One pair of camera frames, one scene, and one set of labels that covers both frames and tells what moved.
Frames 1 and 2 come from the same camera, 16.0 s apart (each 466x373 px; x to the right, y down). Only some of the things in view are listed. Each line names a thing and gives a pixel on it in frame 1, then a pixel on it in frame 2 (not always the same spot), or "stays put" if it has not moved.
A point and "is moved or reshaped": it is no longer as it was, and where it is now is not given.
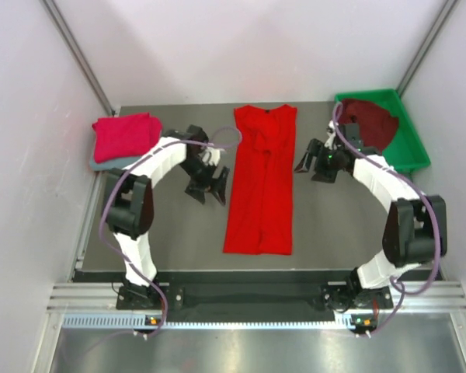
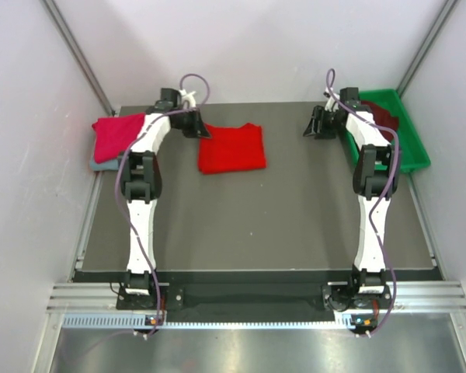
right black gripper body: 328,160 → 333,125
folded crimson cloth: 124,136 stays put
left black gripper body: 199,172 → 188,122
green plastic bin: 405,151 stays put
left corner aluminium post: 59,22 stays put
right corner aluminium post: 426,47 stays put
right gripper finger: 313,150 → 318,124
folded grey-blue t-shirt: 120,164 stays put
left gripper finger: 219,185 → 202,130
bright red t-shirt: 259,217 is moved or reshaped
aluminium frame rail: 101,297 stays put
